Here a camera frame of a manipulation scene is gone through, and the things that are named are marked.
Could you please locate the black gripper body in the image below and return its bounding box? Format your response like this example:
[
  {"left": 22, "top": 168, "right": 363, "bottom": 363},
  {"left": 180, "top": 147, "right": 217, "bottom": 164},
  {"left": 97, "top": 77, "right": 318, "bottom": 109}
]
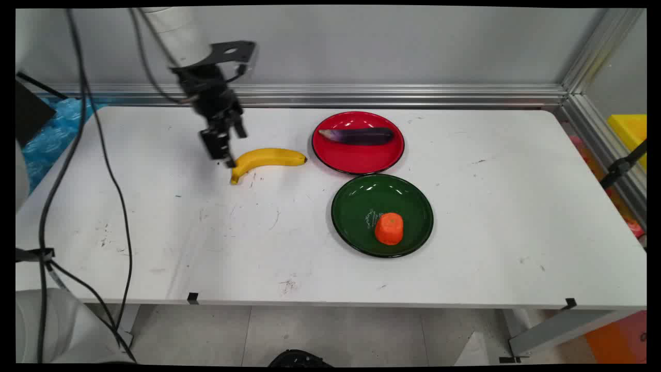
[{"left": 172, "top": 63, "right": 244, "bottom": 133}]

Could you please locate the purple eggplant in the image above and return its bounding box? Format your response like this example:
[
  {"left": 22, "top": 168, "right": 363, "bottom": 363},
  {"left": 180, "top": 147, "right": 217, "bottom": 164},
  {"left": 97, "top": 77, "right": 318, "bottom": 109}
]
[{"left": 318, "top": 127, "right": 395, "bottom": 146}]

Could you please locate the yellow banana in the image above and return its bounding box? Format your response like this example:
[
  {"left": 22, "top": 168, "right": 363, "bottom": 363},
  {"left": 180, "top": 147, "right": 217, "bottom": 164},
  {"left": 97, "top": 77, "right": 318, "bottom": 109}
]
[{"left": 230, "top": 148, "right": 308, "bottom": 185}]

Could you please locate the red plate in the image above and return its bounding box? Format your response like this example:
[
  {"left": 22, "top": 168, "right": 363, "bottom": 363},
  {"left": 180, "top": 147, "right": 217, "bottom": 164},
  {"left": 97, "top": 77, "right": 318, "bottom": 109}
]
[{"left": 311, "top": 111, "right": 405, "bottom": 175}]

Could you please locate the green plate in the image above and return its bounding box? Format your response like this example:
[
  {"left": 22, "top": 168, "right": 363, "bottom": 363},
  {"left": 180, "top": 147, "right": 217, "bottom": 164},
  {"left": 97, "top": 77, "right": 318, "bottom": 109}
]
[{"left": 331, "top": 174, "right": 434, "bottom": 258}]

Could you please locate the blue bubble wrap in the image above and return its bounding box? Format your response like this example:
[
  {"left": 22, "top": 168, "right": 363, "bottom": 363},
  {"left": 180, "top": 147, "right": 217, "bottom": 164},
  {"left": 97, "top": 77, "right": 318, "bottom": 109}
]
[{"left": 21, "top": 97, "right": 110, "bottom": 193}]

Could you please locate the black flat panel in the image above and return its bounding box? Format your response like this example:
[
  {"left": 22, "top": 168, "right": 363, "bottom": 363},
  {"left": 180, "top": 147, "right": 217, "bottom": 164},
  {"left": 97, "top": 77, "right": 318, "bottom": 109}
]
[{"left": 15, "top": 71, "right": 69, "bottom": 148}]

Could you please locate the orange carrot piece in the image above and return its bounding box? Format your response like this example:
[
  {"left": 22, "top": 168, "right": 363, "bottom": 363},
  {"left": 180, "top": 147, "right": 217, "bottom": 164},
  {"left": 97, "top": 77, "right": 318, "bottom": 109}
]
[{"left": 374, "top": 212, "right": 404, "bottom": 245}]

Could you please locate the black round object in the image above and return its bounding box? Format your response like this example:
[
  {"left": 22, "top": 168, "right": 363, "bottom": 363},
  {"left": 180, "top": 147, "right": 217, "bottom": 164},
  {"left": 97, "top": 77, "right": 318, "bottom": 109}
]
[{"left": 267, "top": 349, "right": 334, "bottom": 367}]

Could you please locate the grey table leg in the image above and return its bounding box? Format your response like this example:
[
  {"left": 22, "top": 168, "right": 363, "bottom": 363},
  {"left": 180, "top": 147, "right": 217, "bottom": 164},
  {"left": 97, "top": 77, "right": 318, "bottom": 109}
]
[{"left": 500, "top": 309, "right": 637, "bottom": 363}]

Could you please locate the yellow box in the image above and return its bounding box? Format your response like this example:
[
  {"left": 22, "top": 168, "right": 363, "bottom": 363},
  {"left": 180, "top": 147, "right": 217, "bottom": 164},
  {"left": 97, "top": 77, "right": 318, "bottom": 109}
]
[{"left": 607, "top": 114, "right": 647, "bottom": 172}]

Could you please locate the orange box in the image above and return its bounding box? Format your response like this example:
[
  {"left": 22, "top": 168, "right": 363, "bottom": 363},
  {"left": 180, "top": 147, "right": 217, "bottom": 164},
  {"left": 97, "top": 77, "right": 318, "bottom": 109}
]
[{"left": 584, "top": 310, "right": 647, "bottom": 364}]

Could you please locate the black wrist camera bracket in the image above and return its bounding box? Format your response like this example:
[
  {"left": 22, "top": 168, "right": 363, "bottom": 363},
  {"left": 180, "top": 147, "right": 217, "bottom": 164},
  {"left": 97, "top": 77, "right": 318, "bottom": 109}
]
[{"left": 209, "top": 40, "right": 258, "bottom": 71}]

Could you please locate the thin black cable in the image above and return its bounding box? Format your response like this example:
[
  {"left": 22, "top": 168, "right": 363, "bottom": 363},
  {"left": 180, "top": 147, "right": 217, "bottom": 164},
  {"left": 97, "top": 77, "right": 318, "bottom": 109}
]
[{"left": 83, "top": 93, "right": 134, "bottom": 334}]

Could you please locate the horizontal aluminium frame rail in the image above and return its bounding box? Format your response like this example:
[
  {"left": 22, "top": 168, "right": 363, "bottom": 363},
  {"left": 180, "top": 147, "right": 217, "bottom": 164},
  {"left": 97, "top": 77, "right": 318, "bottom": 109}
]
[{"left": 21, "top": 84, "right": 569, "bottom": 109}]

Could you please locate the thick black cable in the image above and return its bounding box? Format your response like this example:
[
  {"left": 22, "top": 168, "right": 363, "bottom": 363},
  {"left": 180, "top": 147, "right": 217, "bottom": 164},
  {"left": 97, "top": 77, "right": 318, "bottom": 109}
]
[{"left": 37, "top": 8, "right": 93, "bottom": 363}]

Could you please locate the black velcro strap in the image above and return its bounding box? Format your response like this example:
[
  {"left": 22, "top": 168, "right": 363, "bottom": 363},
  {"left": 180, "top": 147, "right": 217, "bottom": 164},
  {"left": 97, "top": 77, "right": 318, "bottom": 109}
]
[{"left": 15, "top": 247, "right": 56, "bottom": 263}]

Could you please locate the angled aluminium frame post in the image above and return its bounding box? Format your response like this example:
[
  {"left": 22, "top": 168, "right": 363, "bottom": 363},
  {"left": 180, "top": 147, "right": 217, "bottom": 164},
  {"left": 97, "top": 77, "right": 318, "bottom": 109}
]
[{"left": 554, "top": 8, "right": 647, "bottom": 230}]

